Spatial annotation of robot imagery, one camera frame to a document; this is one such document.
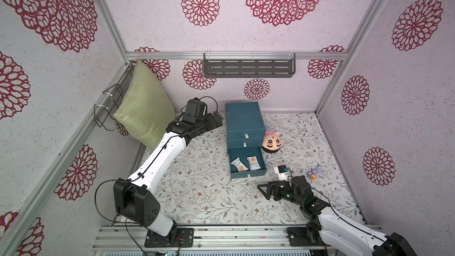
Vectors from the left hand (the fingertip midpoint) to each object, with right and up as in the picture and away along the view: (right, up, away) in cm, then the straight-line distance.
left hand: (214, 122), depth 80 cm
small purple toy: (+49, -26, +10) cm, 56 cm away
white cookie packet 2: (+20, -21, +14) cm, 32 cm away
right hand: (+22, -29, +2) cm, 37 cm away
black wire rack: (-46, +10, -1) cm, 47 cm away
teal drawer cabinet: (+15, -7, +5) cm, 17 cm away
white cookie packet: (+13, -23, +12) cm, 29 cm away
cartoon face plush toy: (+30, -10, +15) cm, 35 cm away
